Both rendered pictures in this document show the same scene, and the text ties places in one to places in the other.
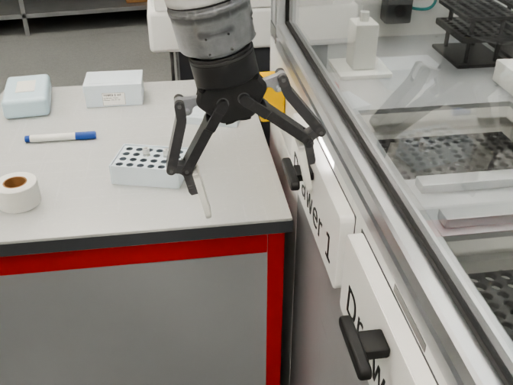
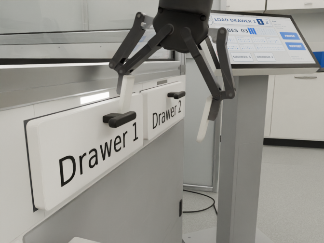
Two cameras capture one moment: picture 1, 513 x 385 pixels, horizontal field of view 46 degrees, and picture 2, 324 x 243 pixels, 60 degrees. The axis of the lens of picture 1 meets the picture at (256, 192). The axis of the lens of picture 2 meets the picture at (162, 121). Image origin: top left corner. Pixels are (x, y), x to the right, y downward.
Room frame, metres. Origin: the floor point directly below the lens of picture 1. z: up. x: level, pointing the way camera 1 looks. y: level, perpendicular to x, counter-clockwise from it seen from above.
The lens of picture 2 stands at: (1.06, 0.21, 1.00)
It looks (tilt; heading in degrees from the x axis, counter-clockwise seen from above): 13 degrees down; 208
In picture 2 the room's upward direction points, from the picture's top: straight up
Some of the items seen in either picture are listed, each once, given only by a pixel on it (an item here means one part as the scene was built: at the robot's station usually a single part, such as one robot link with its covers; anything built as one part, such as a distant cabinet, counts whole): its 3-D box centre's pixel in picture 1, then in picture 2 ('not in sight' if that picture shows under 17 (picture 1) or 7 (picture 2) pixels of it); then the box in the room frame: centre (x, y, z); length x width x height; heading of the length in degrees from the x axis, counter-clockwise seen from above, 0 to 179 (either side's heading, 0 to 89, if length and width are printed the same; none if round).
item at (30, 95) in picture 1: (27, 95); not in sight; (1.25, 0.51, 0.78); 0.15 x 0.10 x 0.04; 14
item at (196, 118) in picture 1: (212, 113); not in sight; (1.19, 0.09, 0.77); 0.13 x 0.09 x 0.02; 80
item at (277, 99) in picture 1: (268, 95); not in sight; (1.04, -0.02, 0.88); 0.07 x 0.05 x 0.07; 8
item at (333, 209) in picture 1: (317, 191); (102, 136); (0.71, -0.08, 0.87); 0.29 x 0.02 x 0.11; 8
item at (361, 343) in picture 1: (367, 344); (175, 94); (0.40, -0.10, 0.91); 0.07 x 0.04 x 0.01; 8
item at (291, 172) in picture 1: (298, 173); (116, 118); (0.71, -0.06, 0.91); 0.07 x 0.04 x 0.01; 8
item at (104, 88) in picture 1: (114, 88); not in sight; (1.29, 0.32, 0.79); 0.13 x 0.09 x 0.05; 97
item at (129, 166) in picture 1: (150, 165); not in sight; (0.95, 0.19, 0.78); 0.12 x 0.08 x 0.04; 82
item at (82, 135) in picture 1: (60, 137); not in sight; (1.08, 0.39, 0.77); 0.14 x 0.02 x 0.02; 98
